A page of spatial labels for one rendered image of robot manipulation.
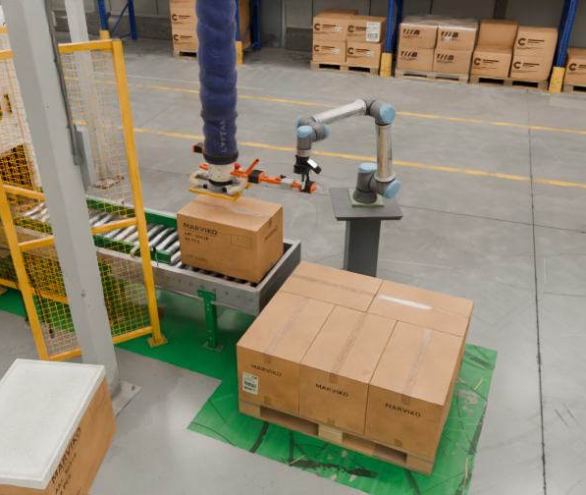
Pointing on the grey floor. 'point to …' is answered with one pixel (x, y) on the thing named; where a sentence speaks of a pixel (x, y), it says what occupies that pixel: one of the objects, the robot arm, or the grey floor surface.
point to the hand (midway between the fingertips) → (306, 185)
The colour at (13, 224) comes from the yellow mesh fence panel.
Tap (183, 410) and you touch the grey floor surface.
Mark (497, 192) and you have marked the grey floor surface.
